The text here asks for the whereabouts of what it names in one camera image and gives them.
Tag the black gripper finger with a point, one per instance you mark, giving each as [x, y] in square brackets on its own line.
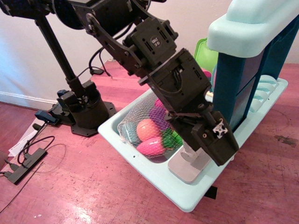
[221, 143]

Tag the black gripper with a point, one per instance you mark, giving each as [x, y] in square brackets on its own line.
[181, 86]

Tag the grey toy faucet lever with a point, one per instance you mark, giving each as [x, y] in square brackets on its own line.
[187, 164]

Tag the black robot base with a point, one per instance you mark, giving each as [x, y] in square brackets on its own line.
[81, 108]

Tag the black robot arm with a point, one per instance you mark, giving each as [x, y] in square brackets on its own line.
[145, 46]

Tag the green plastic egg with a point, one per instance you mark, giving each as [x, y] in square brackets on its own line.
[171, 140]

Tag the purple plastic egg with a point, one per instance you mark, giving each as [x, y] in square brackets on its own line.
[157, 115]

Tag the pink plastic egg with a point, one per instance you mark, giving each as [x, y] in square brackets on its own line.
[151, 147]

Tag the orange plastic egg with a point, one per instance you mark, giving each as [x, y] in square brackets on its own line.
[147, 129]

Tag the white mesh net bag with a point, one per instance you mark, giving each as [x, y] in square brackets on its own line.
[141, 111]

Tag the black tape piece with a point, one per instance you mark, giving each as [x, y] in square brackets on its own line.
[212, 192]

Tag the teal plastic egg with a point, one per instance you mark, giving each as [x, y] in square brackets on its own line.
[128, 131]

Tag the green plastic lid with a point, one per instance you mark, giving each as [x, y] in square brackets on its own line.
[204, 56]

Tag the mint toy sink unit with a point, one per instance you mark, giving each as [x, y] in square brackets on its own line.
[253, 40]

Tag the white paper sheet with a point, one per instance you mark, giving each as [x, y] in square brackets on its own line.
[29, 133]

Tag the black USB hub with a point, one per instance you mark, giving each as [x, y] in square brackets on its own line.
[27, 166]

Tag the black clamp with blue handle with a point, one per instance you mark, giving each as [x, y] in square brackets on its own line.
[44, 116]

